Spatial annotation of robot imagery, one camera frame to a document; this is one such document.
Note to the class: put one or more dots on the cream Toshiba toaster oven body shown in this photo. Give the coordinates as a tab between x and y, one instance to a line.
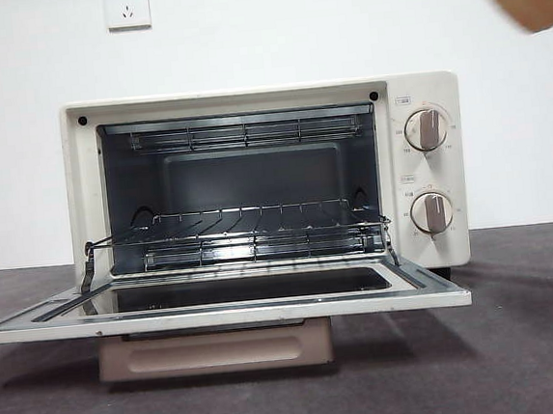
455	172

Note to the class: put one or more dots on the black oven foot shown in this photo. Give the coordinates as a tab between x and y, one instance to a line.
443	272

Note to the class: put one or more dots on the white wall socket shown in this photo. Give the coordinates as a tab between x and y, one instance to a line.
127	9

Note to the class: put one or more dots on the cream oven knob tan grip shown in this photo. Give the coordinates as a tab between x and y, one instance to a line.
426	130
432	213

